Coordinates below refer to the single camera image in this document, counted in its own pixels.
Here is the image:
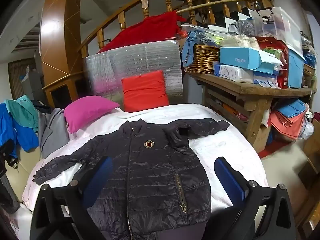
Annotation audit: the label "blue cloth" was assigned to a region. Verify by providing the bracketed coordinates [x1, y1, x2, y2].
[182, 30, 220, 67]

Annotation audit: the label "teal garment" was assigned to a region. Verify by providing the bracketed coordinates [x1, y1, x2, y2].
[5, 95, 39, 132]

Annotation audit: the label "red floor mat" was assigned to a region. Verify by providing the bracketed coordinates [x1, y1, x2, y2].
[257, 140, 285, 159]

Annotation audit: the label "red blanket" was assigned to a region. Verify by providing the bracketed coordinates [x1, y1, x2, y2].
[99, 12, 187, 53]

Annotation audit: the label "red patterned bag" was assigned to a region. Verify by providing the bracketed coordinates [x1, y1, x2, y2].
[255, 37, 289, 89]

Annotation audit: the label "black puffer jacket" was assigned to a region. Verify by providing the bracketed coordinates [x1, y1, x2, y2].
[32, 118, 230, 240]

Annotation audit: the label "curved wooden pillar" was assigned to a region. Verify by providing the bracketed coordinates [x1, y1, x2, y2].
[39, 0, 84, 100]

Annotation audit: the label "white plastic bag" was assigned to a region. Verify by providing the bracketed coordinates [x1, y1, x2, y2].
[299, 120, 315, 140]

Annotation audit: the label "red cushion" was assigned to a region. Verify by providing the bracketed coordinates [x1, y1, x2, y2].
[121, 70, 170, 112]

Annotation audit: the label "dark cloth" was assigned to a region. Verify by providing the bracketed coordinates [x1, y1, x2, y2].
[0, 172, 20, 214]

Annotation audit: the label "blue jacket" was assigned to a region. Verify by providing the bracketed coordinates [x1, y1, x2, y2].
[0, 102, 40, 160]

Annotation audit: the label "wooden stair railing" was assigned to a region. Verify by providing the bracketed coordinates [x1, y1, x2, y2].
[77, 0, 275, 58]

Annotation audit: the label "stack of folded cloths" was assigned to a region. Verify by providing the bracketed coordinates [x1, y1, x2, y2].
[269, 99, 307, 140]

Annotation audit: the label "plastic bag of cream cloth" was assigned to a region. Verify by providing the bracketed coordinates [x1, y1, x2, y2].
[220, 34, 260, 50]

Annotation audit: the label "light blue cardboard box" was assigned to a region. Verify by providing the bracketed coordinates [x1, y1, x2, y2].
[219, 47, 283, 75]

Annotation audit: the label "beige sofa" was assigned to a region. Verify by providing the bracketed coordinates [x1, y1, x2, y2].
[10, 147, 42, 200]

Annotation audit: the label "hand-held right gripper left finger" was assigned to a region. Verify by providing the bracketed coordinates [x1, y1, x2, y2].
[30, 156, 114, 240]

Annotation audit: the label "wooden shelf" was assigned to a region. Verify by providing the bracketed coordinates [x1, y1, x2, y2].
[186, 70, 317, 153]

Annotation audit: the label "magenta pillow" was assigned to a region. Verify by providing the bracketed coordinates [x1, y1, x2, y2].
[64, 96, 121, 135]

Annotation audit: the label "clear plastic storage box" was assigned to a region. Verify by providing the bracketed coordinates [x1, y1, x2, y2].
[251, 7, 303, 53]

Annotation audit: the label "silver quilted headboard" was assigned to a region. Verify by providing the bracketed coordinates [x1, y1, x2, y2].
[84, 40, 184, 105]

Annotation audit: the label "blue and white boxes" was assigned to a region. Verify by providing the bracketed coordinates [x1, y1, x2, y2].
[214, 64, 254, 82]

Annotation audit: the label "grey garment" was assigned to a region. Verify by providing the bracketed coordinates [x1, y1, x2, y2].
[37, 107, 69, 159]

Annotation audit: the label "white bed cover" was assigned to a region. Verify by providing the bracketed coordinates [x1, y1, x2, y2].
[22, 104, 269, 213]

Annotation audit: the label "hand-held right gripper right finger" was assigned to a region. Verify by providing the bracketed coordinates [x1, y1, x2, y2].
[207, 157, 298, 240]

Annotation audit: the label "wicker basket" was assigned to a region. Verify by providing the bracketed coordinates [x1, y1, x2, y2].
[184, 44, 222, 75]

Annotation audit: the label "blue storage bin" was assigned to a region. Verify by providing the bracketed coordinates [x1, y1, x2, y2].
[285, 45, 306, 88]

